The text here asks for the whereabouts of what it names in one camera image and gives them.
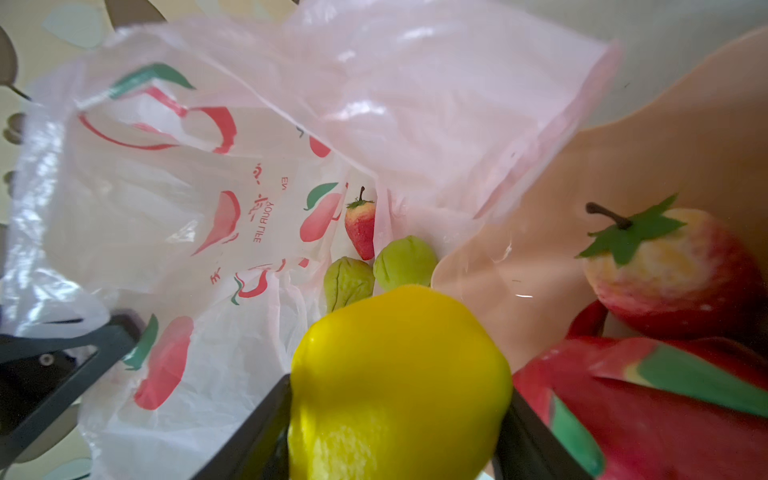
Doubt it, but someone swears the peach wavy fruit plate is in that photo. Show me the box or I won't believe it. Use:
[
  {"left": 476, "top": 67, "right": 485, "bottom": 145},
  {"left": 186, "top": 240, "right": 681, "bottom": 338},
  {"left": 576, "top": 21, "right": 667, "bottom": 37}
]
[{"left": 433, "top": 29, "right": 767, "bottom": 369}]

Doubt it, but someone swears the pink plastic bag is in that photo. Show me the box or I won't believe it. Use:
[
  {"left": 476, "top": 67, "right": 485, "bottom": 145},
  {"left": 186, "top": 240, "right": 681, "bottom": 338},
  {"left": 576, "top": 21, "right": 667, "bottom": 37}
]
[{"left": 1, "top": 1, "right": 620, "bottom": 479}]

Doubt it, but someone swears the yellow lemon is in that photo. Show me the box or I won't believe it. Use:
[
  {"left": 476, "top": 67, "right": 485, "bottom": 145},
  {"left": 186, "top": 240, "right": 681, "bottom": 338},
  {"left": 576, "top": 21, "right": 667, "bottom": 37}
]
[{"left": 288, "top": 286, "right": 513, "bottom": 479}]

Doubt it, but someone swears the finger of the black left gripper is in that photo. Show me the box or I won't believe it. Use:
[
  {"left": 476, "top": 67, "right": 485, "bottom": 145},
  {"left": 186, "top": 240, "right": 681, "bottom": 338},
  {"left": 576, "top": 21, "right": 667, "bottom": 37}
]
[{"left": 1, "top": 313, "right": 141, "bottom": 468}]

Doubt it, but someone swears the red strawberry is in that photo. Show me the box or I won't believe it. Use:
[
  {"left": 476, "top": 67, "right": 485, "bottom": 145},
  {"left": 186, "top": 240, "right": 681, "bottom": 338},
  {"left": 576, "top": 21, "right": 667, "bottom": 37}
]
[{"left": 344, "top": 186, "right": 376, "bottom": 261}]

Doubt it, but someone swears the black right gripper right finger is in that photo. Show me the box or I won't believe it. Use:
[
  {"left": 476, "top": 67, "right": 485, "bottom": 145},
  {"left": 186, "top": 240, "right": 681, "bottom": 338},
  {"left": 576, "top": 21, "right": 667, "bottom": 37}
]
[{"left": 493, "top": 390, "right": 590, "bottom": 480}]

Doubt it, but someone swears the green wrinkled fruit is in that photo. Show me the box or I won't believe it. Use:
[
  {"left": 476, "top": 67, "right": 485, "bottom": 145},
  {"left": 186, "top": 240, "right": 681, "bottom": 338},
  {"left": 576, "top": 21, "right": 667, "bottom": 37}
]
[{"left": 323, "top": 256, "right": 375, "bottom": 313}]

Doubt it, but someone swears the red green dragon fruit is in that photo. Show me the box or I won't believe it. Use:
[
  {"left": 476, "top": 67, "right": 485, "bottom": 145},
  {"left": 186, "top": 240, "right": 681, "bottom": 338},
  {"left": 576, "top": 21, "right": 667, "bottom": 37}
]
[{"left": 513, "top": 302, "right": 767, "bottom": 479}]

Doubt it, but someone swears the green pear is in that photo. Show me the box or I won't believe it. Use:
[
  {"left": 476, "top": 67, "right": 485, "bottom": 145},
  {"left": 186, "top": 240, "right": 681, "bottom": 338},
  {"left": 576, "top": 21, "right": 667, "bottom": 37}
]
[{"left": 373, "top": 236, "right": 439, "bottom": 292}]

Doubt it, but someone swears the red yellow peach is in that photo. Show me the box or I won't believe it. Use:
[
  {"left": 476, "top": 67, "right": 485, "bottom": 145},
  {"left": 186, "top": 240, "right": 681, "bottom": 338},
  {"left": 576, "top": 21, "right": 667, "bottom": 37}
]
[{"left": 578, "top": 195, "right": 767, "bottom": 339}]

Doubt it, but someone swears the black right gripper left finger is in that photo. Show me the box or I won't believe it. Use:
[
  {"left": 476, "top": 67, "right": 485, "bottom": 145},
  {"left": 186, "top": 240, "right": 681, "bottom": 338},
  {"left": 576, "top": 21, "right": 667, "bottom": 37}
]
[{"left": 192, "top": 374, "right": 292, "bottom": 480}]

